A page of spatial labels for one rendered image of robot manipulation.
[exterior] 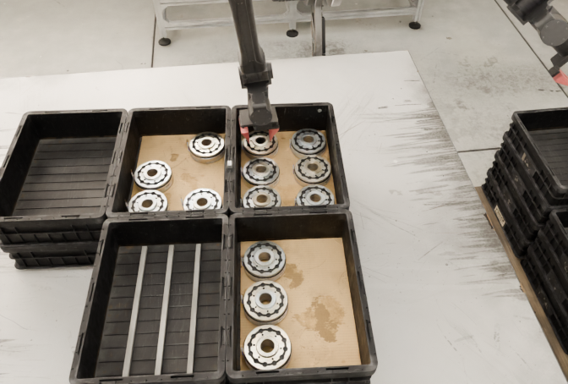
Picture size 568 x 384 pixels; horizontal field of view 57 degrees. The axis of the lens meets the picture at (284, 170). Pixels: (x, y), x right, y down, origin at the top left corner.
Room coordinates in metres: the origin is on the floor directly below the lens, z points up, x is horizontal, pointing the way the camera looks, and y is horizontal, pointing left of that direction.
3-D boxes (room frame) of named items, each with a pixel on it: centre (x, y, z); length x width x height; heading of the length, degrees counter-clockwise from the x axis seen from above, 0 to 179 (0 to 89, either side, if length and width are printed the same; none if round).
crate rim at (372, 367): (0.58, -0.03, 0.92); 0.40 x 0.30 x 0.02; 3
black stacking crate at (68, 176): (0.94, 0.59, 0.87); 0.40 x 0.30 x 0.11; 3
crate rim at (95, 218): (0.94, 0.59, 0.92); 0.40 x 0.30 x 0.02; 3
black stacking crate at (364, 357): (0.58, -0.03, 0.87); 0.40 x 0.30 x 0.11; 3
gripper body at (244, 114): (1.08, 0.07, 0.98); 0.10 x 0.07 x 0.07; 100
